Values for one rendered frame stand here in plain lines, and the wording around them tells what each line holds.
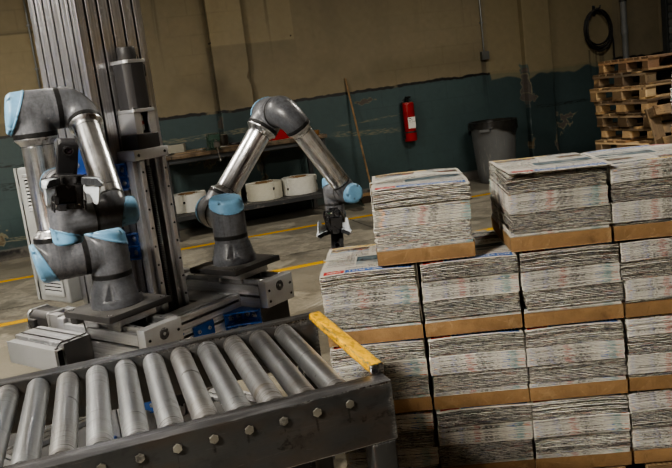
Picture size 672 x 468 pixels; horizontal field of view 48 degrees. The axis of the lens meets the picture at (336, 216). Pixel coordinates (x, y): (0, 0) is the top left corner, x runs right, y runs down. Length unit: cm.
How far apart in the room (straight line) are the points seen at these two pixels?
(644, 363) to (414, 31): 751
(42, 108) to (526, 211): 138
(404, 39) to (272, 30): 166
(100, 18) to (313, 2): 672
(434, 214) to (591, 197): 45
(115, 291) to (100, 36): 80
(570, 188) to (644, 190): 21
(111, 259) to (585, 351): 140
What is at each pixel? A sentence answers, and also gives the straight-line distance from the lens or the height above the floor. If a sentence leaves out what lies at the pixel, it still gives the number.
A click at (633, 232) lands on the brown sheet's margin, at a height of 86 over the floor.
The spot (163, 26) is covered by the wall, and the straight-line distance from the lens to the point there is 874.
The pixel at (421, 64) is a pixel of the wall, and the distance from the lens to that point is 954.
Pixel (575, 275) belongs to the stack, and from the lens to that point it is 229.
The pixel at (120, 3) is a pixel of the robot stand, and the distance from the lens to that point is 259.
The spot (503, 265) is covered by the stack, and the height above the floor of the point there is 80.
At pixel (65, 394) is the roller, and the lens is 173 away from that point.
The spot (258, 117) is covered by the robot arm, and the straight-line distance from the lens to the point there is 275.
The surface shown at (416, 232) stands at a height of 92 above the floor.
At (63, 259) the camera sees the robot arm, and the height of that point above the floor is 99.
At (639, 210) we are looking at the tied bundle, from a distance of 230.
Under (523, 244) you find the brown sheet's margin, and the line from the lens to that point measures 223.
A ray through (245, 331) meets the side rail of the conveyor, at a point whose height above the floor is 80.
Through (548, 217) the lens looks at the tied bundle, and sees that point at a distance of 223.
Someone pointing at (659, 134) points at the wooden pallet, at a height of 51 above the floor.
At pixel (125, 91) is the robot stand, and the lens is 245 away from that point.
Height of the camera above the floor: 136
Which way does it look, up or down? 10 degrees down
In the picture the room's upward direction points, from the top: 7 degrees counter-clockwise
